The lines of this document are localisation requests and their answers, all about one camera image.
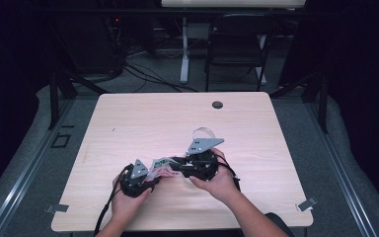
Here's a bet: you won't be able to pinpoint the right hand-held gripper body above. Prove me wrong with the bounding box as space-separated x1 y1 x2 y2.
182 137 225 182

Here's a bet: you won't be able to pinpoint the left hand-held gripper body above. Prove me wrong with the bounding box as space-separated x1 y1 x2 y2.
120 159 156 198

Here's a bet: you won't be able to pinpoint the pink snack packet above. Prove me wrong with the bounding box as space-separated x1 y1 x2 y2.
145 156 183 183

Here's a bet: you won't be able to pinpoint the glass jar with hinged lid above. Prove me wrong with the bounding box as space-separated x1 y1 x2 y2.
191 126 217 141

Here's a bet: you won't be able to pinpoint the person's left hand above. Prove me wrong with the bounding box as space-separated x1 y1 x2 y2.
111 176 154 225

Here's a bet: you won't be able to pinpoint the person's right hand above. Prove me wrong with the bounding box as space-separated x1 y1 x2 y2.
189 147 242 203

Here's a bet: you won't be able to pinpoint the grey tape piece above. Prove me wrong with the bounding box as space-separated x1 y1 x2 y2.
44 203 70 214
295 197 319 212

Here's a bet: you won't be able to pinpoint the person's dark clothing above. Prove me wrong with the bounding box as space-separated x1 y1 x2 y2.
265 211 295 237

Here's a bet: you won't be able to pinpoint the black metal stand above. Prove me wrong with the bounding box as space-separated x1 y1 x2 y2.
47 70 110 130
269 70 330 134

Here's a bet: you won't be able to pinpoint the black folding chair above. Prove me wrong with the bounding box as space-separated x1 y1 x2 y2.
205 13 279 93

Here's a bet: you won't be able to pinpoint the dark computer tower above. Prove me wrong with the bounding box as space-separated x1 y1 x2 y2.
62 16 120 75

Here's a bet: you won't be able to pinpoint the white desk top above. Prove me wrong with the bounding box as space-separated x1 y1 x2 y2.
161 0 306 9

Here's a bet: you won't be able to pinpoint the right hand-held gripper cable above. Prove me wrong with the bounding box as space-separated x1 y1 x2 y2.
214 153 242 193

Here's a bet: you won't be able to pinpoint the hand-held gripper cable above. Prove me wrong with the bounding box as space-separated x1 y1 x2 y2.
214 153 242 193
93 164 131 237

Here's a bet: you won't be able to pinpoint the left hand-held gripper cable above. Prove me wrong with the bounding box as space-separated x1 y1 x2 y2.
93 164 131 237

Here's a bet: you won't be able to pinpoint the black floor cables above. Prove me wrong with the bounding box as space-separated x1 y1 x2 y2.
122 62 199 94

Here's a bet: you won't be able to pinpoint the aluminium floor rail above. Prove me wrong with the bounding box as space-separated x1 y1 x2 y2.
304 98 379 237
0 98 76 237

